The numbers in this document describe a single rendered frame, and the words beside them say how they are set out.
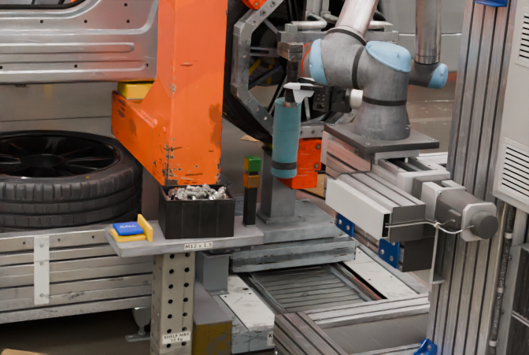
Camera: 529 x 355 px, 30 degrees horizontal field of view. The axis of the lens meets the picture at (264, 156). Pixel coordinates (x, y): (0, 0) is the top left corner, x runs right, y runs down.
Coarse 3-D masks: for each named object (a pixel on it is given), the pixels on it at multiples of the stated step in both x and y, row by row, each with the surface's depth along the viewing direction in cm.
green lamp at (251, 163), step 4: (248, 156) 286; (252, 156) 287; (256, 156) 287; (244, 160) 287; (248, 160) 284; (252, 160) 284; (256, 160) 284; (260, 160) 285; (244, 164) 287; (248, 164) 284; (252, 164) 284; (256, 164) 285; (260, 164) 285; (248, 168) 284; (252, 168) 285; (256, 168) 285; (260, 168) 286
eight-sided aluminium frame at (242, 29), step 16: (272, 0) 321; (256, 16) 320; (240, 32) 320; (240, 48) 322; (240, 64) 323; (240, 80) 325; (240, 96) 326; (256, 112) 330; (336, 112) 348; (352, 112) 345; (272, 128) 335; (304, 128) 339; (320, 128) 342
